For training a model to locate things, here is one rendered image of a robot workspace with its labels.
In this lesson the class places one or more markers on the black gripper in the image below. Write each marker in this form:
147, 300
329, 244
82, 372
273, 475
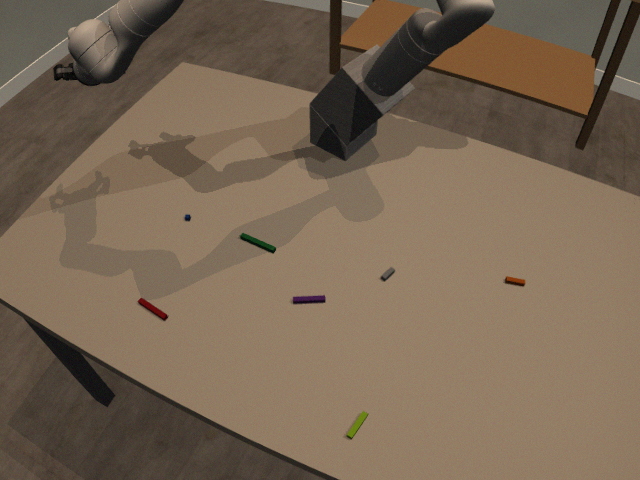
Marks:
64, 72

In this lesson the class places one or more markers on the orange rod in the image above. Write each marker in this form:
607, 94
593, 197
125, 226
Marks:
515, 281

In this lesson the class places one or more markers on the red rod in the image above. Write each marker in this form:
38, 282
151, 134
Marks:
152, 309

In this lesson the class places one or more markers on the grey rod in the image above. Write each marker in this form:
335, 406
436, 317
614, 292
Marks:
388, 273

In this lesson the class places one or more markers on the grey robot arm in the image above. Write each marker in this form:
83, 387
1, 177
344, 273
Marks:
416, 44

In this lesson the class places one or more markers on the purple rod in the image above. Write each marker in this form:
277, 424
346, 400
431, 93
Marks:
308, 299

